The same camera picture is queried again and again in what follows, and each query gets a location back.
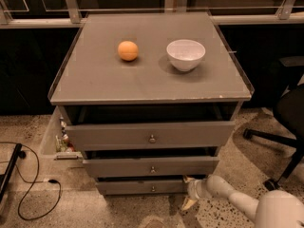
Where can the grey top drawer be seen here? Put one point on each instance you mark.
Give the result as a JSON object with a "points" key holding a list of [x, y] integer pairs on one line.
{"points": [[114, 127]]}

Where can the orange ball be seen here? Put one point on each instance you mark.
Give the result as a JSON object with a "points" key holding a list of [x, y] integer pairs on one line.
{"points": [[128, 50]]}

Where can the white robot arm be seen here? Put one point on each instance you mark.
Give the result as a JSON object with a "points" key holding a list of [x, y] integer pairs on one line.
{"points": [[275, 209]]}

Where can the metal window railing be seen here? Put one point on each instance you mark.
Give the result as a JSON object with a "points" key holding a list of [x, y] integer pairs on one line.
{"points": [[16, 14]]}

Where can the grey bottom drawer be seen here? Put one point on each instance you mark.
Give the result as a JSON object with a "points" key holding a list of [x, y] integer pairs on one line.
{"points": [[142, 185]]}

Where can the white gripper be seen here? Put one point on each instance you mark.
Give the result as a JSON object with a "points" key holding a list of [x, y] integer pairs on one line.
{"points": [[194, 189]]}

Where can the white bowl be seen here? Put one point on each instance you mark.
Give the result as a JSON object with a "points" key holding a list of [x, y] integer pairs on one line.
{"points": [[184, 54]]}

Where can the grey drawer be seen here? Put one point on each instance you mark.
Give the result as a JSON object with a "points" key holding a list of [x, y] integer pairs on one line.
{"points": [[114, 127], [142, 185], [150, 163]]}

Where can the grey middle drawer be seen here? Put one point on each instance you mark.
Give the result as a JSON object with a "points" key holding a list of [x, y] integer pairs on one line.
{"points": [[150, 163]]}

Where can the clear plastic storage bin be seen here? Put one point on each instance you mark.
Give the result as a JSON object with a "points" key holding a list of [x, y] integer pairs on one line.
{"points": [[52, 145]]}

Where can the grey drawer cabinet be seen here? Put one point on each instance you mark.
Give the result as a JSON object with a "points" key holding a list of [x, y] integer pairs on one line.
{"points": [[94, 73]]}

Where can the black flat device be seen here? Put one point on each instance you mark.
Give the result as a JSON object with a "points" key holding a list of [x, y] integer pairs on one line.
{"points": [[5, 177]]}

